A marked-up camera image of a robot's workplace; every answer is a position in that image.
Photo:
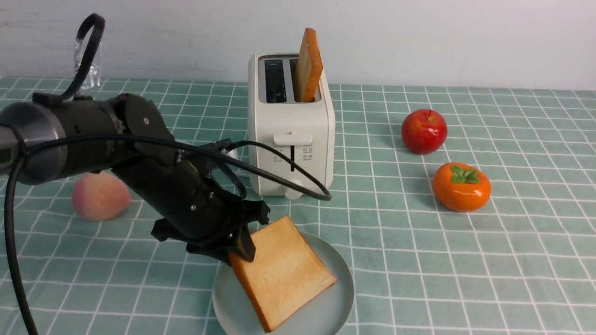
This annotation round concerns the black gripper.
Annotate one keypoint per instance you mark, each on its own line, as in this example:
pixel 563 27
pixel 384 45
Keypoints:
pixel 202 202

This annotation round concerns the toasted bread slice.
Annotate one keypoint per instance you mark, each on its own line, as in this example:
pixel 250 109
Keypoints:
pixel 284 275
pixel 309 67

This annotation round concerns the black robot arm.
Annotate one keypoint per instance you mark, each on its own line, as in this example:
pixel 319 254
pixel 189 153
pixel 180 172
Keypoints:
pixel 46 140

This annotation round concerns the pale green round plate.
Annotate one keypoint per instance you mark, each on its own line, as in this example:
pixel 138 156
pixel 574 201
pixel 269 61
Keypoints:
pixel 326 314

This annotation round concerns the white two-slot toaster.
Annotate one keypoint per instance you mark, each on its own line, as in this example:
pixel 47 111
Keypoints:
pixel 303 131

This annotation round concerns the pink peach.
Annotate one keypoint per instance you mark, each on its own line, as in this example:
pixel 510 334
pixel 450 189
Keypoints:
pixel 99 197

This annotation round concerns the red apple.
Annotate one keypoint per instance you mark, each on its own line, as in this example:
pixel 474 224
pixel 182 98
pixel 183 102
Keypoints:
pixel 424 131

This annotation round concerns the orange persimmon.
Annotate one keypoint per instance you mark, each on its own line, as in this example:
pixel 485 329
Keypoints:
pixel 461 187

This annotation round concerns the green checkered tablecloth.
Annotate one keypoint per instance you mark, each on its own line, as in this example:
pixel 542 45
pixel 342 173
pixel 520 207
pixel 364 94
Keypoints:
pixel 524 264

